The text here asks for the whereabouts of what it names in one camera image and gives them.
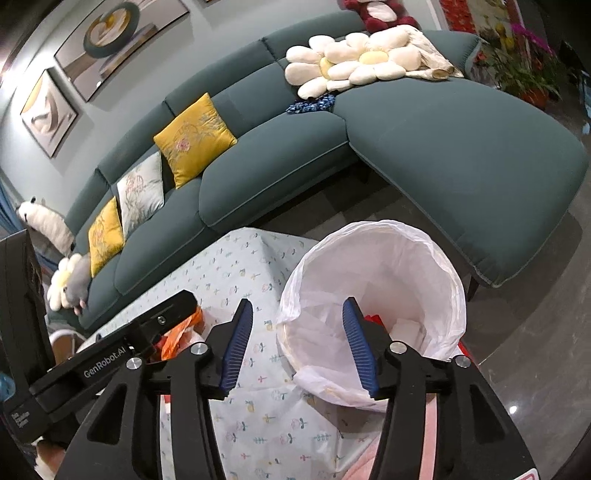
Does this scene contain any potted flowering plant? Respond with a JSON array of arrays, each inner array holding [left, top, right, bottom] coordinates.
[[475, 9, 568, 109]]

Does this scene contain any dark red plush toy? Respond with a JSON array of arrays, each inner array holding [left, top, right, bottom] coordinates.
[[342, 0, 419, 33]]

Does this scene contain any large framed painting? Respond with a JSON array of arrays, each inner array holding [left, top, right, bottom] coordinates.
[[54, 0, 191, 102]]

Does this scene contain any cream blanket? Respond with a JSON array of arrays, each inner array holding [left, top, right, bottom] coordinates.
[[369, 25, 465, 81]]

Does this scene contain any pink cloth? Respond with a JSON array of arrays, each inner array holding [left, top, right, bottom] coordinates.
[[346, 397, 444, 480]]

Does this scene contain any blue patterned cloth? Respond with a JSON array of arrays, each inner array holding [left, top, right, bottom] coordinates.
[[286, 92, 335, 114]]

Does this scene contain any trash bin with white bag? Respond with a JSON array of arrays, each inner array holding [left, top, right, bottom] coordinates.
[[276, 220, 467, 414]]

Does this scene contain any floral print tablecloth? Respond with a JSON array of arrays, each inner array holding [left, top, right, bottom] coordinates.
[[78, 228, 384, 480]]

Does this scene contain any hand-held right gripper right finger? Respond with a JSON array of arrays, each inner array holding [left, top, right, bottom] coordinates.
[[342, 296, 539, 480]]

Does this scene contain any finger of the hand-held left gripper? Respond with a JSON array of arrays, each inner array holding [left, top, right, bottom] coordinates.
[[124, 290, 200, 365]]

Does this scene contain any white plush animal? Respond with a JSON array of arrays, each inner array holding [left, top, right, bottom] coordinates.
[[16, 196, 77, 257]]

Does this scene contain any small yellow embroidered cushion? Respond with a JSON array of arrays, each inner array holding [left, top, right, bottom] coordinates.
[[88, 196, 125, 278]]

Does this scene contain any teal fabric sofa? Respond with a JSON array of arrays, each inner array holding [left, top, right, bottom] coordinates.
[[44, 9, 589, 330]]

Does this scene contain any small framed painting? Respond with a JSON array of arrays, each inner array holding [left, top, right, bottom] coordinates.
[[20, 68, 79, 159]]

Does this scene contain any large yellow embroidered cushion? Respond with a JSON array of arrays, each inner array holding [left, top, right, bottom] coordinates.
[[153, 92, 238, 189]]

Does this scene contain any orange plastic bag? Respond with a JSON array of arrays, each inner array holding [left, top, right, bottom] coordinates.
[[159, 307, 204, 361]]

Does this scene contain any white floral cushion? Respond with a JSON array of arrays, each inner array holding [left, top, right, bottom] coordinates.
[[116, 151, 165, 236]]

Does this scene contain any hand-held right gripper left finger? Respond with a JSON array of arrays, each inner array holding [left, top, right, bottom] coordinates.
[[54, 298, 254, 480]]

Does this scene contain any blue curtain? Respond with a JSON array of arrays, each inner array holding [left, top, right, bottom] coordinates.
[[0, 180, 24, 241]]

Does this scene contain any small flower-shaped plush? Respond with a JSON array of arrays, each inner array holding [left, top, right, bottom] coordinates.
[[46, 256, 81, 311]]

